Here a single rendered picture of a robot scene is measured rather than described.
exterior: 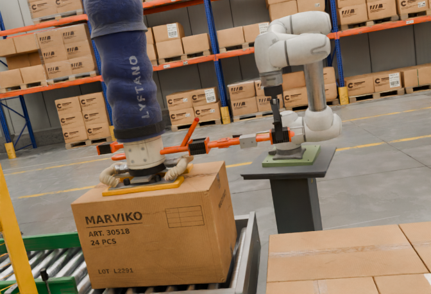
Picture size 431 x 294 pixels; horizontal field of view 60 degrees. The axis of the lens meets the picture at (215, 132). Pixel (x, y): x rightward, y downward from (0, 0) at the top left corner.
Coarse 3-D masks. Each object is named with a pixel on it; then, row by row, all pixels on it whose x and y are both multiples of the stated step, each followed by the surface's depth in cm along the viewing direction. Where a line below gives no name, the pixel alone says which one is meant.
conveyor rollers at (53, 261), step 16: (240, 240) 185; (32, 256) 215; (48, 256) 205; (64, 256) 202; (80, 256) 200; (240, 256) 169; (0, 272) 202; (32, 272) 190; (48, 272) 188; (64, 272) 186; (80, 272) 183; (80, 288) 167; (112, 288) 162; (128, 288) 160; (176, 288) 156; (192, 288) 152; (208, 288) 150
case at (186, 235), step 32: (96, 192) 166; (160, 192) 151; (192, 192) 145; (224, 192) 173; (96, 224) 156; (128, 224) 153; (160, 224) 151; (192, 224) 148; (224, 224) 164; (96, 256) 159; (128, 256) 157; (160, 256) 154; (192, 256) 151; (224, 256) 156; (96, 288) 163
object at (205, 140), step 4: (196, 140) 166; (200, 140) 166; (204, 140) 164; (208, 140) 164; (188, 144) 159; (192, 144) 158; (196, 144) 157; (200, 144) 157; (204, 144) 157; (188, 148) 159; (192, 148) 159; (196, 148) 159; (200, 148) 158; (204, 148) 158; (208, 148) 161; (192, 152) 158; (196, 152) 158; (200, 152) 158; (204, 152) 158; (208, 152) 160
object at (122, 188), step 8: (120, 184) 163; (128, 184) 160; (136, 184) 159; (144, 184) 157; (152, 184) 155; (160, 184) 155; (168, 184) 153; (176, 184) 152; (104, 192) 158; (112, 192) 157; (120, 192) 157; (128, 192) 156; (136, 192) 156
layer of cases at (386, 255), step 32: (416, 224) 171; (288, 256) 163; (320, 256) 159; (352, 256) 155; (384, 256) 151; (416, 256) 147; (288, 288) 141; (320, 288) 138; (352, 288) 135; (384, 288) 132; (416, 288) 129
